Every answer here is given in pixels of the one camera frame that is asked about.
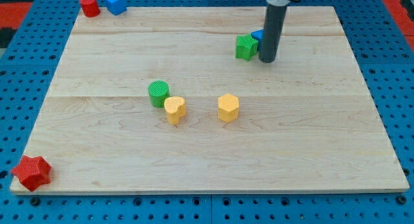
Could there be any green star block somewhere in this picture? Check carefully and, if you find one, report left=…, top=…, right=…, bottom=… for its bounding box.
left=235, top=34, right=259, bottom=61

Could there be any red star block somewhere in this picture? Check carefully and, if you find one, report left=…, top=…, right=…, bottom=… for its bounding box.
left=11, top=155, right=52, bottom=192

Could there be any yellow hexagon block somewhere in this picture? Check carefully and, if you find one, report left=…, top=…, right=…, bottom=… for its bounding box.
left=218, top=94, right=239, bottom=123

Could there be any yellow heart block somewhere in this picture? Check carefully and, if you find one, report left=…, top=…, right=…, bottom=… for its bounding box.
left=164, top=96, right=186, bottom=125

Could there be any green cylinder block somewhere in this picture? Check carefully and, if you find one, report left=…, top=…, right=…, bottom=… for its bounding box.
left=147, top=80, right=169, bottom=108

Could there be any light wooden board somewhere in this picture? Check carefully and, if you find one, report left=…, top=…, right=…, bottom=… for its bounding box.
left=24, top=6, right=409, bottom=195

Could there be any blue block behind pusher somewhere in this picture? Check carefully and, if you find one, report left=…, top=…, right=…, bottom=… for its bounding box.
left=250, top=29, right=263, bottom=51

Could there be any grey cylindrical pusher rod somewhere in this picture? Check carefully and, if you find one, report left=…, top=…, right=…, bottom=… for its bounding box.
left=259, top=5, right=287, bottom=63

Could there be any blue cube block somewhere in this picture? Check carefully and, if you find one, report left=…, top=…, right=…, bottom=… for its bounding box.
left=104, top=0, right=127, bottom=16

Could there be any red cylinder block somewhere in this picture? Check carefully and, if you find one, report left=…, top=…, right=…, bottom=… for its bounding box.
left=79, top=0, right=100, bottom=17

